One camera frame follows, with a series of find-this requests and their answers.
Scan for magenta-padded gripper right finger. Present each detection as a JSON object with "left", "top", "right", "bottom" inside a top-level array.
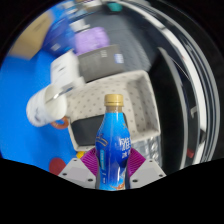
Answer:
[{"left": 127, "top": 148, "right": 167, "bottom": 190}]

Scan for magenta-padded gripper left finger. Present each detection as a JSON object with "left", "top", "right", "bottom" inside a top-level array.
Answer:
[{"left": 58, "top": 148, "right": 100, "bottom": 190}]

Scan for blue drink bottle gold cap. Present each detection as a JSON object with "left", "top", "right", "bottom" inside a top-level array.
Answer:
[{"left": 94, "top": 93, "right": 133, "bottom": 191}]

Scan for yellow multimeter red leads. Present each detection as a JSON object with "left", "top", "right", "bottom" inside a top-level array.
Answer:
[{"left": 75, "top": 150, "right": 86, "bottom": 160}]

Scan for grey small-parts drawer cabinet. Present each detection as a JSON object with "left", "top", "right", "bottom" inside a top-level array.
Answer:
[{"left": 130, "top": 134, "right": 163, "bottom": 168}]

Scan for black hard case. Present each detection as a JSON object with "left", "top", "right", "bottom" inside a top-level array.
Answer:
[{"left": 71, "top": 114, "right": 106, "bottom": 148}]

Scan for beige dotted fabric bin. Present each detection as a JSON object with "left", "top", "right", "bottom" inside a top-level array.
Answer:
[{"left": 64, "top": 69, "right": 161, "bottom": 153}]

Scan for metal spoon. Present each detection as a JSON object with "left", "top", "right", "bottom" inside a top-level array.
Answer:
[{"left": 44, "top": 86, "right": 73, "bottom": 105}]

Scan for white cardboard box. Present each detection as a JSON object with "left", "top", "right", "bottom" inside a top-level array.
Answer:
[{"left": 49, "top": 49, "right": 86, "bottom": 90}]

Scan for dark grey upright box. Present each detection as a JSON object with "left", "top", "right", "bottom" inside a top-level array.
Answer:
[{"left": 77, "top": 44, "right": 125, "bottom": 83}]

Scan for purple plastic bag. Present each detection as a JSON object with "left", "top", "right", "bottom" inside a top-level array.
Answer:
[{"left": 73, "top": 26, "right": 111, "bottom": 56}]

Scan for blue cardboard box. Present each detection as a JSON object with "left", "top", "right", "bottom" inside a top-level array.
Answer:
[{"left": 43, "top": 12, "right": 76, "bottom": 53}]

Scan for brown cardboard box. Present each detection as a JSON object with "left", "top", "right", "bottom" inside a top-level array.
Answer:
[{"left": 8, "top": 11, "right": 53, "bottom": 61}]

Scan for white mug brown handle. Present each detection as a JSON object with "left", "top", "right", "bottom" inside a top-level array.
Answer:
[{"left": 25, "top": 83, "right": 70, "bottom": 131}]

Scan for black wall shelf unit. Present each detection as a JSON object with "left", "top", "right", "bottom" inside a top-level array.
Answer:
[{"left": 143, "top": 0, "right": 216, "bottom": 175}]

